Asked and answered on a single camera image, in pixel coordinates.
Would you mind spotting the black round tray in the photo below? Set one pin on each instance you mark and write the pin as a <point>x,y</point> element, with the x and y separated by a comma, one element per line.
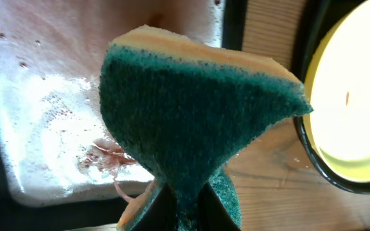
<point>318,16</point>

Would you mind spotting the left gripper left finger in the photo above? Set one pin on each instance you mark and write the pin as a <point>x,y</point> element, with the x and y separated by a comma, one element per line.
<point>156,210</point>

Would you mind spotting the black rectangular soapy tray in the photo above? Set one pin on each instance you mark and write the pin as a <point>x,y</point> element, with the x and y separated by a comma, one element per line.
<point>51,175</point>

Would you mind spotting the yellow plate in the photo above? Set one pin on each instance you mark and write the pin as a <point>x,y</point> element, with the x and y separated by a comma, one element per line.
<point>338,85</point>

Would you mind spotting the green yellow sponge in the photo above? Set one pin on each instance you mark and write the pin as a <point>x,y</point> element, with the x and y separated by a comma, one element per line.
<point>182,109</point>

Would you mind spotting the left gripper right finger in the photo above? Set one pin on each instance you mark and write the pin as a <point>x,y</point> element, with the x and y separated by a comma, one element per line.
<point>213,216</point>

